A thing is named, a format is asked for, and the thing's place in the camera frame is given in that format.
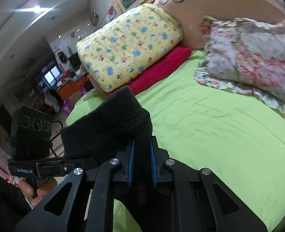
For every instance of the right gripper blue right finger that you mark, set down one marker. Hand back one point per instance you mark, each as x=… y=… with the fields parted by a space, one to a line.
x=174 y=183

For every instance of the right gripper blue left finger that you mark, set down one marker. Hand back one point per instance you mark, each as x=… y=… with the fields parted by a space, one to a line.
x=110 y=181

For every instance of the black fleece pants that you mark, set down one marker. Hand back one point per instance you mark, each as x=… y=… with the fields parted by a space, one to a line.
x=110 y=128

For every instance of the person's left hand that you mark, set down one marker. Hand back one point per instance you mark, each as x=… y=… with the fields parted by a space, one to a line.
x=35 y=197

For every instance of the orange cabinet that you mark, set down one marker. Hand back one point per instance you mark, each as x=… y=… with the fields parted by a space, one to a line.
x=69 y=88

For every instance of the red fleece blanket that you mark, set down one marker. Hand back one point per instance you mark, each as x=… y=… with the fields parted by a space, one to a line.
x=160 y=69

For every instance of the yellow cartoon print pillow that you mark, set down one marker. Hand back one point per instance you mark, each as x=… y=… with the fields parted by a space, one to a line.
x=122 y=49

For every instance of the floral ruffled pillow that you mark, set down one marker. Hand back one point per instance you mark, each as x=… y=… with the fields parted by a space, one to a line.
x=244 y=57

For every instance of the black camera box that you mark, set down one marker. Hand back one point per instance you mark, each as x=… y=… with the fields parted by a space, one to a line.
x=30 y=134

